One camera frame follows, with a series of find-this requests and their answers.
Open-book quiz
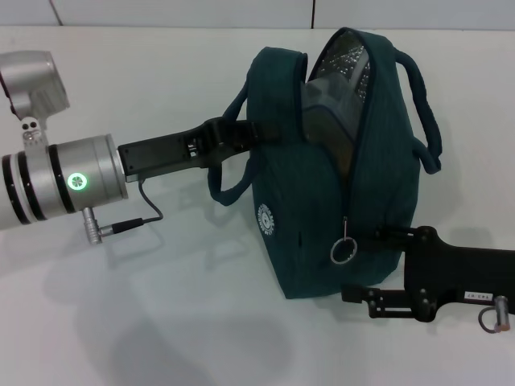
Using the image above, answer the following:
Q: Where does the metal zipper pull ring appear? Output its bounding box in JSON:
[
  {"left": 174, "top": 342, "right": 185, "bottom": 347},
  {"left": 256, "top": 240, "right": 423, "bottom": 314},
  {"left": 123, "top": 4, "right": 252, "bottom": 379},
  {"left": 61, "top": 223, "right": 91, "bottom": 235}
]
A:
[{"left": 329, "top": 216, "right": 359, "bottom": 266}]

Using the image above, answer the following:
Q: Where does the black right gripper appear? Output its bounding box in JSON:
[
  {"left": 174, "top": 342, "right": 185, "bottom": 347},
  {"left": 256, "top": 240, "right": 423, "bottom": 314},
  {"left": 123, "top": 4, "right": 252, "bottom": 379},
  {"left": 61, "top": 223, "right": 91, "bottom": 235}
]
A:
[{"left": 340, "top": 225, "right": 515, "bottom": 324}]

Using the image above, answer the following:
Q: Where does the dark teal insulated bag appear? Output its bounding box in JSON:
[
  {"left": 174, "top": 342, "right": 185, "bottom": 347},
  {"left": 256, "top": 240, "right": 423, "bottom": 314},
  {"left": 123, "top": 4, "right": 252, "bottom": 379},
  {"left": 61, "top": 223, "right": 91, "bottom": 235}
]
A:
[{"left": 208, "top": 27, "right": 443, "bottom": 301}]

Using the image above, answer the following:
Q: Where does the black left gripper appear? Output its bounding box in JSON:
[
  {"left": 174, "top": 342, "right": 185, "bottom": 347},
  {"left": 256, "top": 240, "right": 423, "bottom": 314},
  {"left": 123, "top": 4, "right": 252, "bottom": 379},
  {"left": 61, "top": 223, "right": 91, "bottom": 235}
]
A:
[{"left": 117, "top": 117, "right": 283, "bottom": 183}]

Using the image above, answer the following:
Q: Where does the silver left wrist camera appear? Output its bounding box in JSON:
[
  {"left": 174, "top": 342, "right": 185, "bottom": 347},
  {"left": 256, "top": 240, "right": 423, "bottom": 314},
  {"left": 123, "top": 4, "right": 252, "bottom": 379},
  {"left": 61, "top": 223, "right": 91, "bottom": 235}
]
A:
[{"left": 0, "top": 50, "right": 72, "bottom": 157}]

